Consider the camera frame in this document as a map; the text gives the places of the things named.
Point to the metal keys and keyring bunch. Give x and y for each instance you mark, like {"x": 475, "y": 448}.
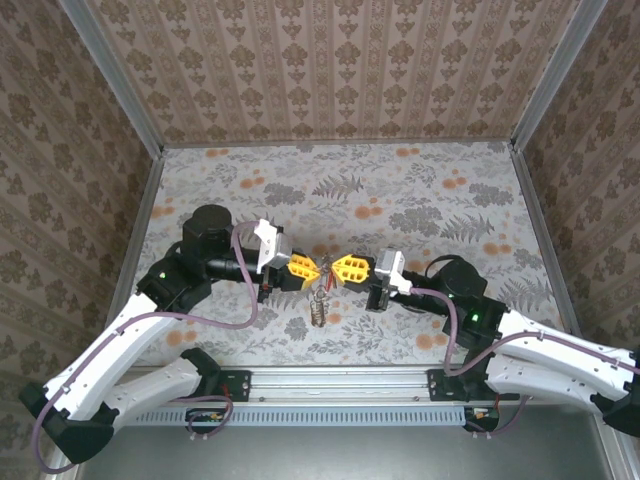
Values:
{"x": 318, "y": 315}

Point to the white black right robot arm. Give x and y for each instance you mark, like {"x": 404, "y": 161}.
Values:
{"x": 550, "y": 380}

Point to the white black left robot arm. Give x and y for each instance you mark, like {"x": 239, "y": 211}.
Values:
{"x": 115, "y": 350}

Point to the black connector board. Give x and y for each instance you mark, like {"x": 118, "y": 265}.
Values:
{"x": 205, "y": 416}
{"x": 482, "y": 415}

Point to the aluminium frame side rail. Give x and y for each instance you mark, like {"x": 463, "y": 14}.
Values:
{"x": 142, "y": 215}
{"x": 535, "y": 220}

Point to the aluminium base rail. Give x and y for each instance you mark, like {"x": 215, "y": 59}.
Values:
{"x": 340, "y": 385}

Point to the thin aluminium frame back rail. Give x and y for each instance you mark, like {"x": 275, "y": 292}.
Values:
{"x": 340, "y": 144}

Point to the aluminium frame post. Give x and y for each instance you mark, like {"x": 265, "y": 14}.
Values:
{"x": 560, "y": 75}
{"x": 115, "y": 85}

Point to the aluminium outer frame bar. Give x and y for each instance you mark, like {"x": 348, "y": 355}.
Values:
{"x": 615, "y": 455}
{"x": 67, "y": 474}

